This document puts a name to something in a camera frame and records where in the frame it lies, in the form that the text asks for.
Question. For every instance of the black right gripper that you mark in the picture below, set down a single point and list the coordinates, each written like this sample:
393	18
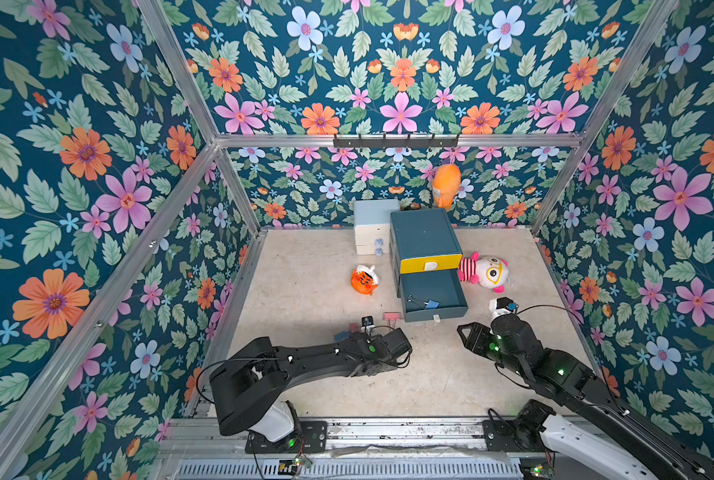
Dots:
474	334

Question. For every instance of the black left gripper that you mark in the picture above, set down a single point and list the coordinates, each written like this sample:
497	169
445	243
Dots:
389	365

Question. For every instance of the teal drawer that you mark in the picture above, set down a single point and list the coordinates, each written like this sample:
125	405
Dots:
441	286

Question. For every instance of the yellow top drawer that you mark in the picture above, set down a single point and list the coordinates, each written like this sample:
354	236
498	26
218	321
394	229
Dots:
430	263

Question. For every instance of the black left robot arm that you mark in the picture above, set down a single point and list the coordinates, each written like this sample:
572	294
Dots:
246	388

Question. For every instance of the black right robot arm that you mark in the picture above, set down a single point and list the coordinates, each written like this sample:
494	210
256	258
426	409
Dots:
636	446

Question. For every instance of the teal drawer cabinet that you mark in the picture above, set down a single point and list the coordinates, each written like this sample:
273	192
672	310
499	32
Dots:
421	233

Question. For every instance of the light blue small drawer unit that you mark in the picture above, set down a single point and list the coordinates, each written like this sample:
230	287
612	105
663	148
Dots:
372	226

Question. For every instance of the white pink striped plush toy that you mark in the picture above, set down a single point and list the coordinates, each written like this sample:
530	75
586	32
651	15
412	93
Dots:
487	271

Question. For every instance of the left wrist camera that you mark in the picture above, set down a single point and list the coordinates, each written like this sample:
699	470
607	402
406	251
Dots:
367	323

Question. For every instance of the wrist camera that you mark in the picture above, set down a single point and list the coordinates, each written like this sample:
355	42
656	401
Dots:
502	306
367	323

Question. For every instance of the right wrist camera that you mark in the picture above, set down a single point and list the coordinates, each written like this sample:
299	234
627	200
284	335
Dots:
502	306

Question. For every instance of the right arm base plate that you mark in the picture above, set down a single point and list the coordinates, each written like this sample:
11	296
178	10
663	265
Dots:
513	435

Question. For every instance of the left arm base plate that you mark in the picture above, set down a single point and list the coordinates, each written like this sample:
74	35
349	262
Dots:
308	436

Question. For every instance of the orange plush toy on wall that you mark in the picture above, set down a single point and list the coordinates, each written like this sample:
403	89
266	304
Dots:
445	186

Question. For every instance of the black hook rail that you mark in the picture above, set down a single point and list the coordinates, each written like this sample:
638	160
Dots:
384	141

